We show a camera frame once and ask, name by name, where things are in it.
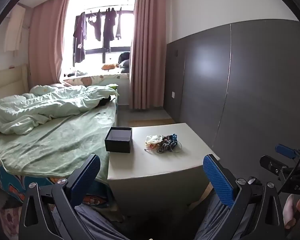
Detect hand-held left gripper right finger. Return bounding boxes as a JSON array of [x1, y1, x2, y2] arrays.
[[202, 154, 287, 240]]

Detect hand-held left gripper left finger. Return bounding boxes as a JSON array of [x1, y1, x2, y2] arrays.
[[18, 154, 102, 240]]

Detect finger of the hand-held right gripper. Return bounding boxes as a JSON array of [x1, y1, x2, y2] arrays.
[[276, 144, 298, 159], [260, 156, 290, 178]]

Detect black jewelry box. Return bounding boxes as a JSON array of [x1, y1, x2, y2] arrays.
[[105, 127, 133, 153]]

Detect pile of mixed jewelry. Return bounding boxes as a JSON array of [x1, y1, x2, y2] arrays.
[[145, 134, 183, 153]]

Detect person's right hand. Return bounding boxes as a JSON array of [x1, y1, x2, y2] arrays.
[[283, 194, 300, 230]]

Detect person's grey pants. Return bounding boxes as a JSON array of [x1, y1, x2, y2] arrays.
[[52, 195, 243, 240]]

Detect bed with green sheet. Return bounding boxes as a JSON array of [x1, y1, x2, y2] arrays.
[[0, 64, 119, 205]]

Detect white bedside table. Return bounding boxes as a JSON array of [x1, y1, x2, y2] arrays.
[[107, 122, 220, 198]]

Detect cartoon print bed cover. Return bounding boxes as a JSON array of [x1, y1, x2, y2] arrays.
[[0, 156, 112, 207]]

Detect light green quilt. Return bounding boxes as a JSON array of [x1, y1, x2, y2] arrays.
[[0, 85, 120, 135]]

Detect flat brown cardboard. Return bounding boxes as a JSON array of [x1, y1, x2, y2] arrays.
[[150, 116, 177, 126]]

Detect black cloth item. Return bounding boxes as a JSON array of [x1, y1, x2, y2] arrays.
[[99, 94, 117, 107]]

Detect cartoon print window seat cushion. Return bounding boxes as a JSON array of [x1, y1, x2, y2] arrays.
[[62, 73, 130, 88]]

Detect crumpled clothes on sill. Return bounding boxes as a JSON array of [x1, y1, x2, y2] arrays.
[[64, 70, 88, 78]]

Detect dark bag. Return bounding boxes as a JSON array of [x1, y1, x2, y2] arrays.
[[118, 52, 131, 74]]

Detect beige headboard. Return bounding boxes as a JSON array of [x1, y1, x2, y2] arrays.
[[0, 64, 30, 103]]

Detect pink curtain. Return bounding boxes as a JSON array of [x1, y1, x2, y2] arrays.
[[27, 0, 72, 90], [129, 0, 170, 110]]

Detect purple hanging garment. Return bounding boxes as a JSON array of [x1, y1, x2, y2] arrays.
[[73, 12, 87, 63]]

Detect dark hanging underwear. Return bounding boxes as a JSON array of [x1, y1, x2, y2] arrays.
[[87, 10, 102, 42]]

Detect dark hanging shirt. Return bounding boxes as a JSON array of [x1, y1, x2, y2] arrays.
[[103, 7, 116, 53]]

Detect narrow dark hanging garment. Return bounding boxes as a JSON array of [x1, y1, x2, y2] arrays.
[[116, 7, 123, 40]]

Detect white air conditioner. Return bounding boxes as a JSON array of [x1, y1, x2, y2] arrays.
[[4, 5, 26, 53]]

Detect window with dark frame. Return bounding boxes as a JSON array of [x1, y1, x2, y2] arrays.
[[61, 0, 137, 80]]

